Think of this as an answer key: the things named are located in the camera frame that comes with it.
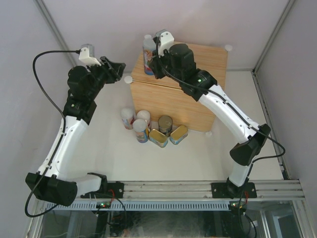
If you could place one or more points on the right black base bracket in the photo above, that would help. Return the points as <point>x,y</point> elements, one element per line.
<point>226,190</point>

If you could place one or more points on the dark round tin can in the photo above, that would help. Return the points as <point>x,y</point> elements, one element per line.
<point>165,124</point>

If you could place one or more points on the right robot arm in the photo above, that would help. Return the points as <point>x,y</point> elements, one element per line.
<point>177,63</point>

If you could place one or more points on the rectangular gold tin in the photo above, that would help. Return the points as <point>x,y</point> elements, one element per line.
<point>178,135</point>
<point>158,138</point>

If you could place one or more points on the wooden cube shelf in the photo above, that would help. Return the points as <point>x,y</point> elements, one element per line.
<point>165,97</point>

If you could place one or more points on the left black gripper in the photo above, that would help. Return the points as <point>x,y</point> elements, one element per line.
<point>114,71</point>

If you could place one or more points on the white lid can red label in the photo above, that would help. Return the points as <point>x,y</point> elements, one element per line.
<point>128,117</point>

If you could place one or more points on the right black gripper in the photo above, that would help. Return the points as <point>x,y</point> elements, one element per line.
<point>156,60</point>

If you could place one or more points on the black base bracket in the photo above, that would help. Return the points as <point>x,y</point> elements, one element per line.
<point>226,190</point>
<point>115,189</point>

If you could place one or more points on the white lid can colourful label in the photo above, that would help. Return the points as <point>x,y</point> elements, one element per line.
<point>141,130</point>

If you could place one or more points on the aluminium mounting rail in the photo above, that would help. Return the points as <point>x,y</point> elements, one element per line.
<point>267,190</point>

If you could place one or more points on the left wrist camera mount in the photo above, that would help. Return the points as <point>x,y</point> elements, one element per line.
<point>87,57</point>

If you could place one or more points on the white lid can rear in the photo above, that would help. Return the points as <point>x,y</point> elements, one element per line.
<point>145,115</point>

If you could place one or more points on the tall can with spoon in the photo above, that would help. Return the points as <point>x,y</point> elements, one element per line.
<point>149,47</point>

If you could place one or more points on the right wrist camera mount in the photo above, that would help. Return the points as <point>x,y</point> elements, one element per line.
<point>164,39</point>

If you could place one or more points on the left rectangular gold tin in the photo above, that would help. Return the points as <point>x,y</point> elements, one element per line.
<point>158,138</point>

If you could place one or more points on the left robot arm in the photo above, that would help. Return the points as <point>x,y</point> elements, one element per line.
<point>50,182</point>

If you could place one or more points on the slotted cable duct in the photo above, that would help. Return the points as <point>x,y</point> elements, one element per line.
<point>82,205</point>

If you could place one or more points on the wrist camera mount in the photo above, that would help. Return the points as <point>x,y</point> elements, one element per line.
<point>87,57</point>
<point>164,39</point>

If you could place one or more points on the right rectangular gold tin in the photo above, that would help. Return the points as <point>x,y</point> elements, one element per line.
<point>178,135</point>

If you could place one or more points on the left black base bracket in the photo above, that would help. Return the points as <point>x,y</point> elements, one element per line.
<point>115,189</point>

